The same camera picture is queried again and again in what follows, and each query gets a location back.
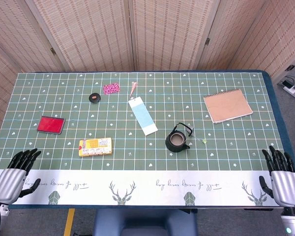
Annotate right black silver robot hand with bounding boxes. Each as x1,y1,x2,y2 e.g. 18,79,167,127
259,145,295,208

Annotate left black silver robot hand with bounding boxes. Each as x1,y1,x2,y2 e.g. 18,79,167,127
0,148,42,205

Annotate blue padded robot base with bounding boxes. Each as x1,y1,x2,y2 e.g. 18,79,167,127
93,208,199,236

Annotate black round teapot lid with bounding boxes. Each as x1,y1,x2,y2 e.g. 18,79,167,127
88,92,101,103

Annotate black cast iron teapot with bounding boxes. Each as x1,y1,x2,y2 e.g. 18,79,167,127
165,122,195,153

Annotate red black ink pad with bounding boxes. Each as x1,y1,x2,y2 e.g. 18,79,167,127
36,116,65,135

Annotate yellow cardboard box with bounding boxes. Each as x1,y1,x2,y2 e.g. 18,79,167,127
78,137,113,157

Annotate brown spiral notebook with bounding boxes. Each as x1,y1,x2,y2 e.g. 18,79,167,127
203,88,254,124

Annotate green grid deer tablecloth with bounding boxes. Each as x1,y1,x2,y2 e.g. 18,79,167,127
0,71,292,207

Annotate blue white bookmark with tassel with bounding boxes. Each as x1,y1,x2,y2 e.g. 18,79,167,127
127,81,159,137

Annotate woven folding screen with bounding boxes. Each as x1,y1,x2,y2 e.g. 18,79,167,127
0,0,295,133

